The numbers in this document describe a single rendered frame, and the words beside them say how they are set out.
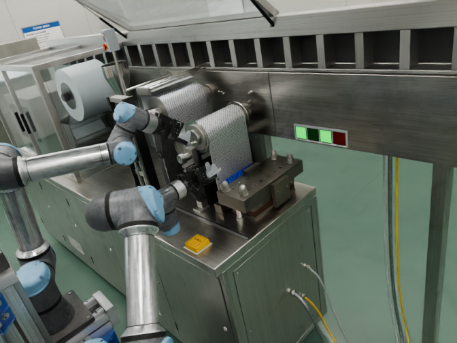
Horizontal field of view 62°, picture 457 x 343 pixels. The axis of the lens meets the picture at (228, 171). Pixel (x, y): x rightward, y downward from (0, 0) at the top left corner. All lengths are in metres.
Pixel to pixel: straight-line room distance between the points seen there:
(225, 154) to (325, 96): 0.48
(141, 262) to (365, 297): 1.71
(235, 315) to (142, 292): 0.63
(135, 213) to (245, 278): 0.63
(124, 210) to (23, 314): 0.37
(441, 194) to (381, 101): 0.47
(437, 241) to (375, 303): 0.80
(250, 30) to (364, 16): 0.50
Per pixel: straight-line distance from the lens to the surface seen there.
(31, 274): 1.50
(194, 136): 1.59
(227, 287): 1.50
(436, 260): 1.88
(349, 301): 2.50
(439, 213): 1.74
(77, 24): 7.39
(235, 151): 1.70
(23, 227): 1.53
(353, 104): 1.48
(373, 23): 1.39
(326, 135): 1.58
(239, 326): 1.67
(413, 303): 2.53
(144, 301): 1.06
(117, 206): 1.12
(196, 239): 1.53
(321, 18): 1.48
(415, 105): 1.39
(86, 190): 2.32
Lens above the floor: 1.80
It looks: 26 degrees down
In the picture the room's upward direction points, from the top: 11 degrees counter-clockwise
